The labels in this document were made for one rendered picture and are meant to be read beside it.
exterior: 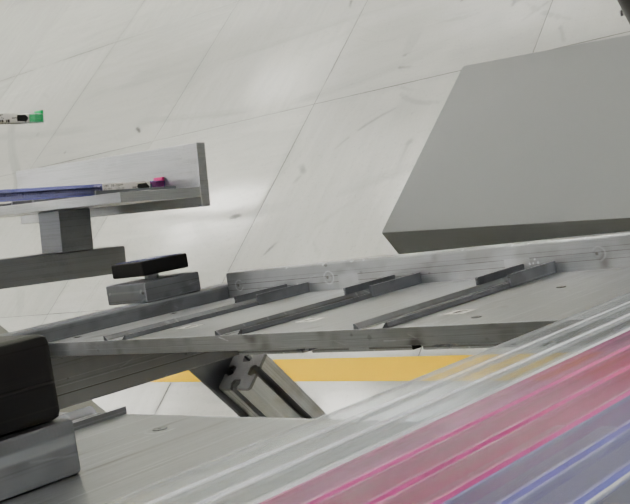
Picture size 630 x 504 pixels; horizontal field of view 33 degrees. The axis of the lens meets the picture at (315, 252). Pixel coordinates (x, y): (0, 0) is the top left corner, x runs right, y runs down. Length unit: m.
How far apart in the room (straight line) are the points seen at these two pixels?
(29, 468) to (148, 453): 0.04
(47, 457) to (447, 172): 0.78
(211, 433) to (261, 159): 2.22
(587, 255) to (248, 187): 1.86
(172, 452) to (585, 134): 0.72
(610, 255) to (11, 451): 0.46
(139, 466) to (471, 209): 0.71
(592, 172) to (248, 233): 1.49
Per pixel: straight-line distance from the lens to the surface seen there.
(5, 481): 0.34
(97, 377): 0.83
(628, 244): 0.71
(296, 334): 0.61
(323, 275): 0.84
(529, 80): 1.12
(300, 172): 2.43
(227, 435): 0.37
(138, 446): 0.38
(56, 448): 0.35
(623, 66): 1.07
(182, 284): 0.89
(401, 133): 2.31
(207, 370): 0.98
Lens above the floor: 1.21
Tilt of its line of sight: 34 degrees down
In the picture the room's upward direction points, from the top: 41 degrees counter-clockwise
